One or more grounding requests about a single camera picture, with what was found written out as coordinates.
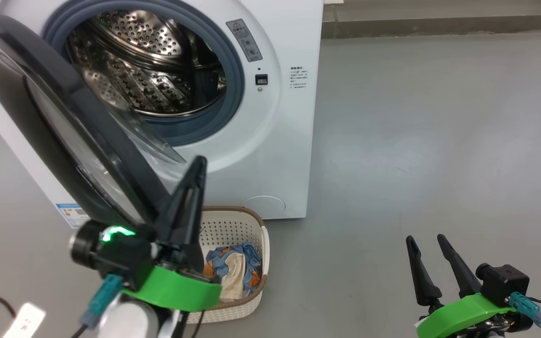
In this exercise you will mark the blue energy label sticker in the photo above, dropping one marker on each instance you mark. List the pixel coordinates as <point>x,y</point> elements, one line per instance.
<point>73,216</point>

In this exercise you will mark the white front-load washing machine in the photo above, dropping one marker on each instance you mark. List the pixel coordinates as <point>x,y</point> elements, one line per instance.
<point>270,141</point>

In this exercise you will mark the black round washer door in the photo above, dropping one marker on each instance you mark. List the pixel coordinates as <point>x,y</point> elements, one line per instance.
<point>87,122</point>

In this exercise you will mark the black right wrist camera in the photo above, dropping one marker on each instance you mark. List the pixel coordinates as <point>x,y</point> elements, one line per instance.
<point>505,284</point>

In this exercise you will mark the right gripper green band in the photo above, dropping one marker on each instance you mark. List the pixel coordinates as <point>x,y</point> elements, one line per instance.
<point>463,317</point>

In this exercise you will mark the blue garment with cream lining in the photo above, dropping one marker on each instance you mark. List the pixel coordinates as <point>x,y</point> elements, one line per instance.
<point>235,272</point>

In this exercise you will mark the cream basket with brown rim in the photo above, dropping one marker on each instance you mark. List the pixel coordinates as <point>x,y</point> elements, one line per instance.
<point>233,225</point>

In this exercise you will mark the round white filter cover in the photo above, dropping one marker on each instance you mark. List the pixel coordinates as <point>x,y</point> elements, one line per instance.
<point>263,206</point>

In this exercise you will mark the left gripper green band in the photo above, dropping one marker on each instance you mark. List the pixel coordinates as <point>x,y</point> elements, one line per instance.
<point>176,293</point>

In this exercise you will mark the grey warning sticker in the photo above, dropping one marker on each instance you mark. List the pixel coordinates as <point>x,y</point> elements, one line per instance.
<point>244,41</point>

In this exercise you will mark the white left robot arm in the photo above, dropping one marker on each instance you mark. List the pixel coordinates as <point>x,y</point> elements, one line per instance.
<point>129,321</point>

